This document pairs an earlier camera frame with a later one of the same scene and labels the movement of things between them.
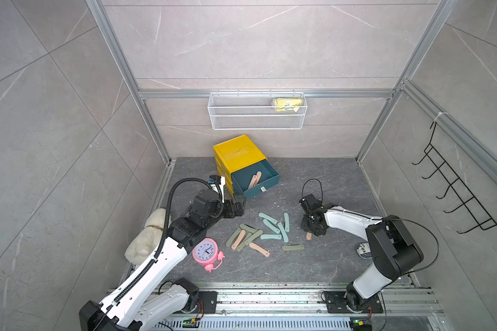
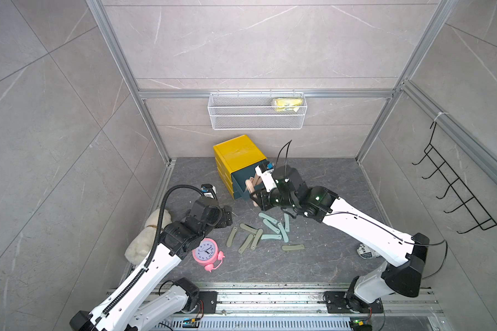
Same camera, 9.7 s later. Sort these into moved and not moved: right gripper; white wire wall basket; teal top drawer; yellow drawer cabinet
Moved: right gripper
Not moved: yellow drawer cabinet; white wire wall basket; teal top drawer
